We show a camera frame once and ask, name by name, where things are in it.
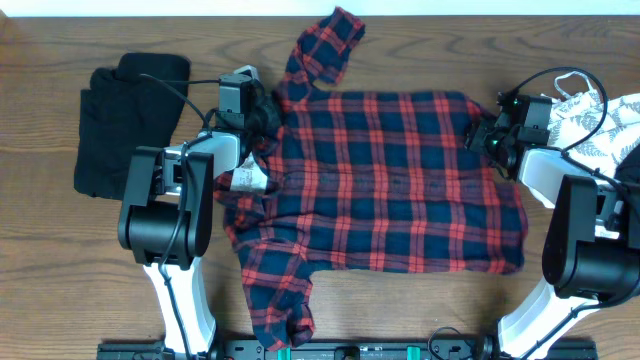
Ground red navy plaid shirt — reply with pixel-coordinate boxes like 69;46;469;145
214;8;528;351

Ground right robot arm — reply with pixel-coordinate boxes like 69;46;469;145
465;91;639;359

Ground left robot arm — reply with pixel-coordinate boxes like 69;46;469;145
97;65;281;359

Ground white fern print cloth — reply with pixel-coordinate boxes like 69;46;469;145
517;71;639;209

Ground black folded garment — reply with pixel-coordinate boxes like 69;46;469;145
74;53;190;200

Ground dark navy garment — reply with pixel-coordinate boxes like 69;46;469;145
614;146;640;184

